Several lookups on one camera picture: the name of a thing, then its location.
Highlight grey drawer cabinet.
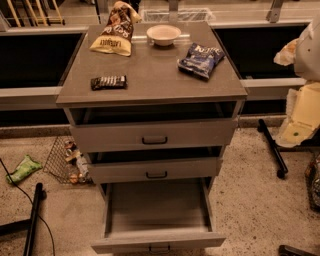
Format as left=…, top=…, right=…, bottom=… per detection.
left=55, top=21, right=249, bottom=256

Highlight wooden chair legs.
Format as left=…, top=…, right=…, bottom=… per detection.
left=0, top=0, right=65, bottom=27

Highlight rxbar chocolate bar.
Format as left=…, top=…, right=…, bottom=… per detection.
left=90, top=76, right=127, bottom=91

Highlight clear plastic bin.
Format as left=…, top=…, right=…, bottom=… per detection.
left=140, top=7, right=216, bottom=23

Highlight grey drawer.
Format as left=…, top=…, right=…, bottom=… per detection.
left=70, top=119, right=237, bottom=153
left=88, top=157, right=222, bottom=184
left=92, top=178, right=225, bottom=255

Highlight white bowl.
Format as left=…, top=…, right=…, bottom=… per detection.
left=146, top=25, right=181, bottom=46

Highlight brown yellow chip bag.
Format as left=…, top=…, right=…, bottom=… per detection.
left=90, top=1, right=142, bottom=57

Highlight black stand leg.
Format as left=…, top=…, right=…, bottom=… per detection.
left=0, top=183, right=46, bottom=256
left=256, top=118, right=320, bottom=180

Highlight blue chip bag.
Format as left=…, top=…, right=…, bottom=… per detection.
left=177, top=43, right=225, bottom=81

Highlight grey top drawer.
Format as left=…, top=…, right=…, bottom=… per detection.
left=70, top=119, right=237, bottom=153

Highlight wire basket with snacks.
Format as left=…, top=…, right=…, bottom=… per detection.
left=44, top=136, right=93, bottom=185

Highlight black stand leg left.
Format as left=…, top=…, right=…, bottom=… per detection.
left=0, top=183, right=46, bottom=256

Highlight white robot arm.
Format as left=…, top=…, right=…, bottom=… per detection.
left=274, top=16, right=320, bottom=148

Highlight black cable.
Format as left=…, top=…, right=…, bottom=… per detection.
left=0, top=158, right=56, bottom=256

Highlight grey bottom drawer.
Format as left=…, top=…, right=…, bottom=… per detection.
left=92, top=178, right=225, bottom=255

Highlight grey middle drawer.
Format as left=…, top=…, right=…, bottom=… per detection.
left=88, top=157, right=222, bottom=184

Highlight green snack bag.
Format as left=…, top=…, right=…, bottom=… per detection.
left=6, top=155, right=43, bottom=184

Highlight black stand leg right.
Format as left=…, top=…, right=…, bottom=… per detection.
left=256, top=118, right=320, bottom=180

